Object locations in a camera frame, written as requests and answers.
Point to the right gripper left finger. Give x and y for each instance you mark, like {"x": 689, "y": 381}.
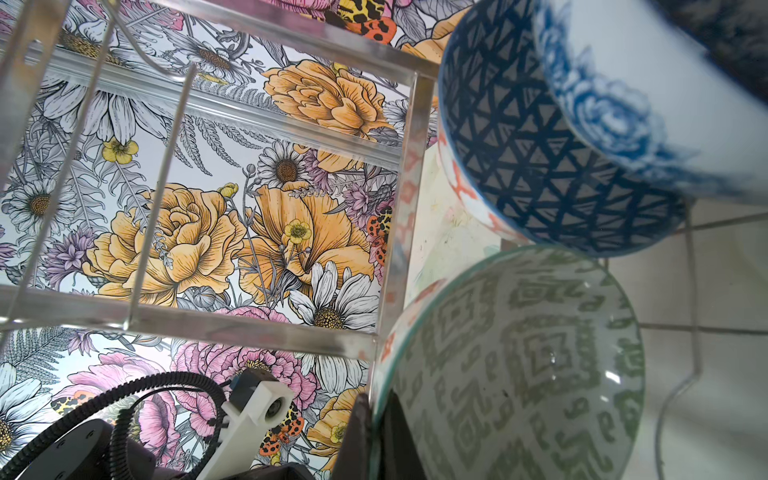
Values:
{"x": 359, "y": 440}

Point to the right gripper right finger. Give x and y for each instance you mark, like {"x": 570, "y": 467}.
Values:
{"x": 399, "y": 456}

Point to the green patterned bowl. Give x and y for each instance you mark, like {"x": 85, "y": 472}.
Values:
{"x": 527, "y": 365}

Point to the dark blue patterned bowl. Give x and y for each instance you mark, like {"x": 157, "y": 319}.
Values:
{"x": 513, "y": 161}

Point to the blue floral bowl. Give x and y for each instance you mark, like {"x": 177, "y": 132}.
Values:
{"x": 640, "y": 90}

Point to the silver wire dish rack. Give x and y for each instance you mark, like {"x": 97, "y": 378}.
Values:
{"x": 719, "y": 431}

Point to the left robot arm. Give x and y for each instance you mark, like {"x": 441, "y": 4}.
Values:
{"x": 82, "y": 454}

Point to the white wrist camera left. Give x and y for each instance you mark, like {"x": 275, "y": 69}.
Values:
{"x": 257, "y": 403}

